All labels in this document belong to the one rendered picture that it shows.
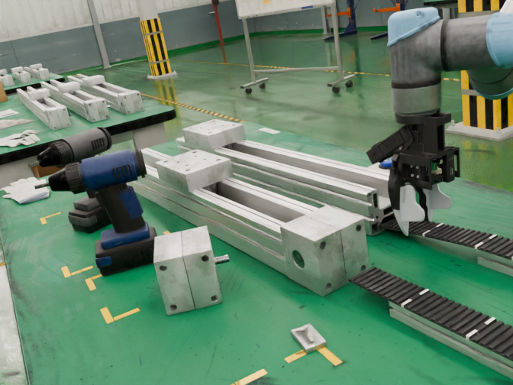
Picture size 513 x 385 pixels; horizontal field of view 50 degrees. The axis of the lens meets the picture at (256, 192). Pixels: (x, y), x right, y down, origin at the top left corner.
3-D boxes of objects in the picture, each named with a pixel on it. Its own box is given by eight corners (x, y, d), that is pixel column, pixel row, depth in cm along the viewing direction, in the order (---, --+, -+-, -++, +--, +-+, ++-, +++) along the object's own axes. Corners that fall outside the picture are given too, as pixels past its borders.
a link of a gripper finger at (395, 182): (392, 211, 91) (396, 159, 89) (385, 209, 92) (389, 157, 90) (411, 208, 93) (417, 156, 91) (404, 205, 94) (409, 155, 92)
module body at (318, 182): (409, 218, 104) (405, 176, 101) (371, 237, 100) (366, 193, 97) (210, 156, 170) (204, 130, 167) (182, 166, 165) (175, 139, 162)
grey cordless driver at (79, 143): (134, 212, 133) (111, 125, 126) (64, 248, 119) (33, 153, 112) (115, 209, 138) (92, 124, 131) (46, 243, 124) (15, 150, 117)
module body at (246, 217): (333, 255, 95) (327, 210, 92) (288, 277, 91) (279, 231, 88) (154, 175, 161) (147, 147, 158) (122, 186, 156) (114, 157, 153)
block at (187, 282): (238, 299, 87) (227, 246, 84) (167, 315, 86) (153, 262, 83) (230, 271, 96) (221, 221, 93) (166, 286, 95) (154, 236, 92)
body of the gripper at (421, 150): (430, 195, 85) (426, 119, 81) (388, 184, 92) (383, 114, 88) (461, 180, 89) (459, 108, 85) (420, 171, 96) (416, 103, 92)
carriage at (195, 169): (236, 188, 120) (230, 158, 117) (191, 205, 115) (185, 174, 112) (202, 175, 133) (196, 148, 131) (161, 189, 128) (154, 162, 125)
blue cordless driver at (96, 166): (169, 260, 105) (141, 150, 97) (63, 288, 101) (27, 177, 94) (164, 244, 112) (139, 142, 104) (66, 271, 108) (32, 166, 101)
